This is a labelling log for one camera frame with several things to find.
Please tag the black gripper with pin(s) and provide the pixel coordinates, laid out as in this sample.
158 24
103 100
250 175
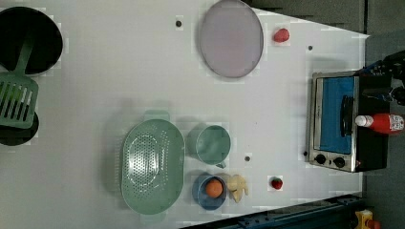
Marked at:
392 66

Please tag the red felt ketchup bottle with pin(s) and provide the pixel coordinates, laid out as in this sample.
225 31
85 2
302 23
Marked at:
381 123

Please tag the silver black toaster oven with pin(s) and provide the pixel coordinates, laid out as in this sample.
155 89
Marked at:
335 141

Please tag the pale red strawberry toy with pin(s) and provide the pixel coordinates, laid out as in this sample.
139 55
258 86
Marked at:
281 36

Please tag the yellow red object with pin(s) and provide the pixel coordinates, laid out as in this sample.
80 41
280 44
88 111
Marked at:
366 221

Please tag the grey round plate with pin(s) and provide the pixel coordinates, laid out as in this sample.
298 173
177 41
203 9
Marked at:
231 38

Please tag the dark red strawberry toy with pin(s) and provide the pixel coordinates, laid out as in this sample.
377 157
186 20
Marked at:
277 183

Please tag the yellow peeled banana toy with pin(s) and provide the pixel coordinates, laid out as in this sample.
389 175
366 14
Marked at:
237 186

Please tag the green mug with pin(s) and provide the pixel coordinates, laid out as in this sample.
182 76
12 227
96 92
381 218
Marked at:
210 144

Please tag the orange fruit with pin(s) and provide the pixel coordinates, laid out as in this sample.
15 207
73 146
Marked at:
213 188

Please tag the blue bowl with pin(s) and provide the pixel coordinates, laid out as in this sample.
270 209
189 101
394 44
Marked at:
200 196

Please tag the green perforated colander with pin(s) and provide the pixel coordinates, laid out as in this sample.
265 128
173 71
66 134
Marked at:
152 166

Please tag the green slotted spatula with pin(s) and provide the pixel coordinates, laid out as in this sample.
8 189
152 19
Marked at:
18 92

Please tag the large black cup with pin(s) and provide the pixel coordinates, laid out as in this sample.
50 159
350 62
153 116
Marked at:
18 24

